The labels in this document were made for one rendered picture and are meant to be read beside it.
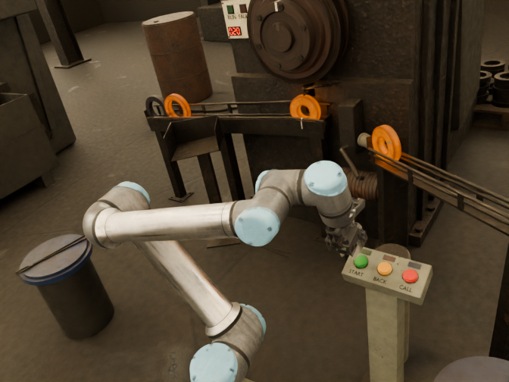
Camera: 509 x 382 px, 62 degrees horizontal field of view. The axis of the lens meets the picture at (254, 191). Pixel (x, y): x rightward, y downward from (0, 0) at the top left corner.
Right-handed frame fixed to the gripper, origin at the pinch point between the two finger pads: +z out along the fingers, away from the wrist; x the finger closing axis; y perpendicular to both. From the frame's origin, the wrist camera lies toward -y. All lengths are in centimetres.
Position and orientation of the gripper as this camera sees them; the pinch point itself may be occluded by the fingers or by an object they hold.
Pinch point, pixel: (356, 248)
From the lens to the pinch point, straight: 130.3
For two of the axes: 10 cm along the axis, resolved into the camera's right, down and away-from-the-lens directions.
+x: 8.0, 1.9, -5.7
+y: -4.8, 7.7, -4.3
